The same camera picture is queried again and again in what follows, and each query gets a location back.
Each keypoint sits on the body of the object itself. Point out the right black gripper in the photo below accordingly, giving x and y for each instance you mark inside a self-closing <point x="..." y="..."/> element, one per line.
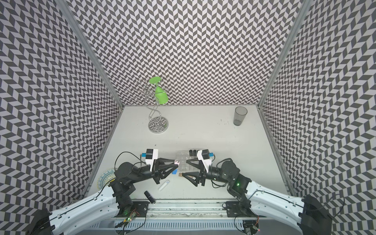
<point x="198" y="177"/>

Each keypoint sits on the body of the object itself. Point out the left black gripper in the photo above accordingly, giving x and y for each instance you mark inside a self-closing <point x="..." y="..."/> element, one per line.
<point x="158" y="172"/>

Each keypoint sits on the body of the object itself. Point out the clear acrylic lipstick organizer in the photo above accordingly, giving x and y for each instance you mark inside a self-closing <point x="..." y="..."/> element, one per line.
<point x="182" y="156"/>

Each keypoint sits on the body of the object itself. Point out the pink blue gradient lipstick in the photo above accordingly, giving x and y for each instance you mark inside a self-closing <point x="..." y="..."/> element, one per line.
<point x="176" y="164"/>

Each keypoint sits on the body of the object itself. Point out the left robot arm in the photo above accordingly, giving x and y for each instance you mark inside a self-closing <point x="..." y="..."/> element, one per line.
<point x="111" y="201"/>

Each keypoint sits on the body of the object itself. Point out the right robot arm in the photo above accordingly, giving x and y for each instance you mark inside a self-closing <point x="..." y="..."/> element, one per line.
<point x="307" y="215"/>

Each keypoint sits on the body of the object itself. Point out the clear white lip tube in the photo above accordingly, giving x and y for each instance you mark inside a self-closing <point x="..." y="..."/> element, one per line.
<point x="164" y="185"/>

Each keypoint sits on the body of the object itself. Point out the yellow patterned plate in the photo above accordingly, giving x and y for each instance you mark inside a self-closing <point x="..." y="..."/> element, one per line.
<point x="105" y="177"/>

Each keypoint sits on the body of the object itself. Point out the grey transparent tumbler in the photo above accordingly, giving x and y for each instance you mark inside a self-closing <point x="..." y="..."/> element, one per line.
<point x="239" y="115"/>

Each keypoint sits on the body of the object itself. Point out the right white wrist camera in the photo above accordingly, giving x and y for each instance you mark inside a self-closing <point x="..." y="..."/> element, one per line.
<point x="205" y="157"/>

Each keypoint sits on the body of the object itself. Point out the aluminium front rail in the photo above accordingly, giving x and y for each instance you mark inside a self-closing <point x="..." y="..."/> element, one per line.
<point x="174" y="209"/>

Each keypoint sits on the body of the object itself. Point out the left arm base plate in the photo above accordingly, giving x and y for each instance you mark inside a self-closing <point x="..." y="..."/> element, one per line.
<point x="139" y="207"/>

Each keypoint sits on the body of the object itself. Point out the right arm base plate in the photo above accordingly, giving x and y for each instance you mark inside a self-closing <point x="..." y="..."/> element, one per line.
<point x="236" y="209"/>

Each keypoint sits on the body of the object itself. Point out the chrome wire stand green leaves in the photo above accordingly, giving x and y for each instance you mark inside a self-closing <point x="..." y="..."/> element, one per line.
<point x="151" y="95"/>

